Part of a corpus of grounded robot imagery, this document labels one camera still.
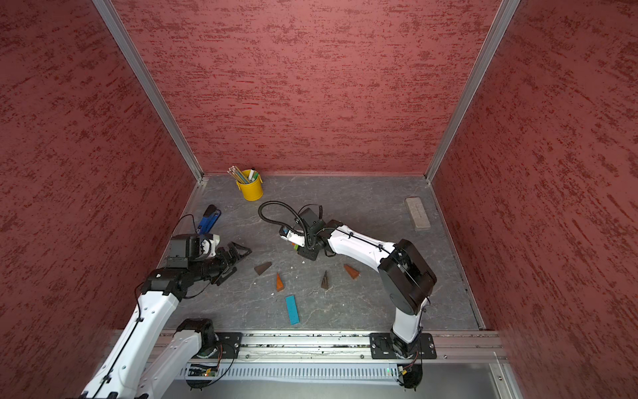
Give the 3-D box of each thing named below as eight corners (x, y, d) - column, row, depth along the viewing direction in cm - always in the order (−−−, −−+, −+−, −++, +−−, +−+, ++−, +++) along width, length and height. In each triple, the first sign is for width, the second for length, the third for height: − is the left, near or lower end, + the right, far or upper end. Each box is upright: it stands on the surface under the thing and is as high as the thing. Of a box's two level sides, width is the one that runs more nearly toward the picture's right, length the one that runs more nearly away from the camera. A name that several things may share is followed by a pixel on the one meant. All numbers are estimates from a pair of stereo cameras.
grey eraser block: (412, 229, 104) (414, 225, 101) (405, 200, 114) (406, 196, 112) (429, 229, 104) (431, 226, 101) (419, 200, 114) (421, 196, 112)
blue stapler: (200, 235, 102) (196, 229, 98) (210, 211, 110) (206, 204, 106) (213, 235, 102) (209, 229, 98) (221, 211, 110) (218, 204, 106)
